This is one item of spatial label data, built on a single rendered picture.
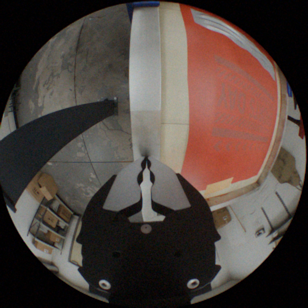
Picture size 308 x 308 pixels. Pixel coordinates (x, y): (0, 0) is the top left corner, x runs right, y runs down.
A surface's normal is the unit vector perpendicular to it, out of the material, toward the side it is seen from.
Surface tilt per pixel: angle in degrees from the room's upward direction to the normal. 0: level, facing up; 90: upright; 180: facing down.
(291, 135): 90
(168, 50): 3
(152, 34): 3
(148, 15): 3
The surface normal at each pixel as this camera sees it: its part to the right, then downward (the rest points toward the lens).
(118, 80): 0.04, 0.53
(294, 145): -1.00, 0.03
